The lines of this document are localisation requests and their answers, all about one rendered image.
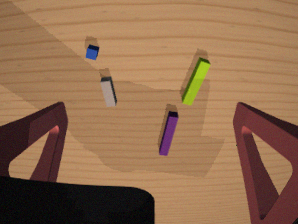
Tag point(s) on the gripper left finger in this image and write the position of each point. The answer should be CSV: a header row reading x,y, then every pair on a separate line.
x,y
17,136

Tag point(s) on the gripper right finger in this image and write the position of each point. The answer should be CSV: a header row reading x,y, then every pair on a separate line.
x,y
262,195

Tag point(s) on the small blue block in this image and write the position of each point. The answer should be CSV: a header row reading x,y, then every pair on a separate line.
x,y
92,52

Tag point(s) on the grey rod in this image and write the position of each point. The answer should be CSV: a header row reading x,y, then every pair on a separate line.
x,y
108,91

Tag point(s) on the purple rod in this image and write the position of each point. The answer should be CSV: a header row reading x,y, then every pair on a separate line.
x,y
168,133

